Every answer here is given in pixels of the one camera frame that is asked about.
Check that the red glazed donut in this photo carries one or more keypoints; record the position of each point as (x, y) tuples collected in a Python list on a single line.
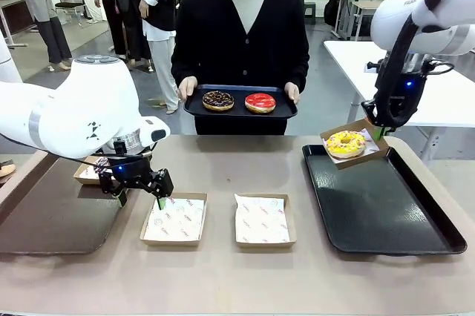
[(260, 104)]

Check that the white side table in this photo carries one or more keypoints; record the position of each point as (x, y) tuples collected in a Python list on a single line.
[(352, 67)]

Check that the chocolate donut small sprinkles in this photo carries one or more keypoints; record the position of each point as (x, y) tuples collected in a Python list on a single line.
[(218, 101)]

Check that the black-sleeved right forearm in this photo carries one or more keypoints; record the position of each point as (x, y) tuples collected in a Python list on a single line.
[(183, 64)]

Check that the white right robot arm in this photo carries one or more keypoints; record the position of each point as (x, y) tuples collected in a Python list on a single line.
[(393, 15)]

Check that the brown plastic serving tray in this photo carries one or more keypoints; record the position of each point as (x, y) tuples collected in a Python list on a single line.
[(48, 216)]

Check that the yellow sprinkled donut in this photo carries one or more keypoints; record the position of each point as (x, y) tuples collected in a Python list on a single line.
[(335, 145)]

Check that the person's right hand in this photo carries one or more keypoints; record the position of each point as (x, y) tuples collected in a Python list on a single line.
[(187, 88)]

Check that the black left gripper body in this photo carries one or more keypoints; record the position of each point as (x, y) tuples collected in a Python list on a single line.
[(128, 171)]

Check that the white printed paper liner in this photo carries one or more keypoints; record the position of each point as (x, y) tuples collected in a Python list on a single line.
[(371, 151), (259, 219), (178, 219)]

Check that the person's left hand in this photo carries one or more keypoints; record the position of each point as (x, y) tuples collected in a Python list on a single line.
[(293, 92)]

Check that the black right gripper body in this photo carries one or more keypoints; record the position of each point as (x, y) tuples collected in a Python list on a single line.
[(404, 89)]

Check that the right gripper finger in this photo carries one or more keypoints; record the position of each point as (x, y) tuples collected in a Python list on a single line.
[(378, 132), (390, 130)]

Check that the bystander in black clothes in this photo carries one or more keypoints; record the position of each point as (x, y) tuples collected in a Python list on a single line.
[(131, 15)]

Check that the large black serving tray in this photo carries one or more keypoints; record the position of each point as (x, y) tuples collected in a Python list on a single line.
[(382, 212)]

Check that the small black serving tray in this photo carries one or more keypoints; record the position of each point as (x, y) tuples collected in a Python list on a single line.
[(237, 114)]

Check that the brown cardboard box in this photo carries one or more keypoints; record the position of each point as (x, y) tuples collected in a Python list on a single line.
[(148, 239), (83, 175), (356, 163), (293, 227)]

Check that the white cylindrical air purifier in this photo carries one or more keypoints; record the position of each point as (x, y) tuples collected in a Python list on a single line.
[(7, 60)]

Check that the beige rounded object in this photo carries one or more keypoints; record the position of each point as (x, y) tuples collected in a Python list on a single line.
[(5, 169)]

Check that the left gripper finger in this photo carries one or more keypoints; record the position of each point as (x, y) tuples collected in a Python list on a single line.
[(120, 197), (161, 186)]

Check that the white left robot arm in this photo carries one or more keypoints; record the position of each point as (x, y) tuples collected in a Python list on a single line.
[(74, 108)]

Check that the bystander white top black trousers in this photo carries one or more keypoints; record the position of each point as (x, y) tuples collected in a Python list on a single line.
[(109, 8)]

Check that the person in black top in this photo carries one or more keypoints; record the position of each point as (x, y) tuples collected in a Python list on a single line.
[(222, 52)]

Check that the black-sleeved left forearm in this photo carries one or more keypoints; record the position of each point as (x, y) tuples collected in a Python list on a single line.
[(298, 67)]

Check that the gray background work table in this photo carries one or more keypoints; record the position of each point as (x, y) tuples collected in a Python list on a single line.
[(360, 2)]

